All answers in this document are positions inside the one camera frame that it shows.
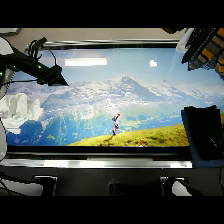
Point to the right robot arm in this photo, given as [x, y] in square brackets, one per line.
[181, 187]

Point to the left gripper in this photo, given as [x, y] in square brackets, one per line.
[53, 76]

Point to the silver frame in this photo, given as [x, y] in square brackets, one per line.
[100, 164]

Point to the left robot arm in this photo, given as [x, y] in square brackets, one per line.
[20, 63]

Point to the blue garment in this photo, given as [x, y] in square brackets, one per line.
[191, 156]

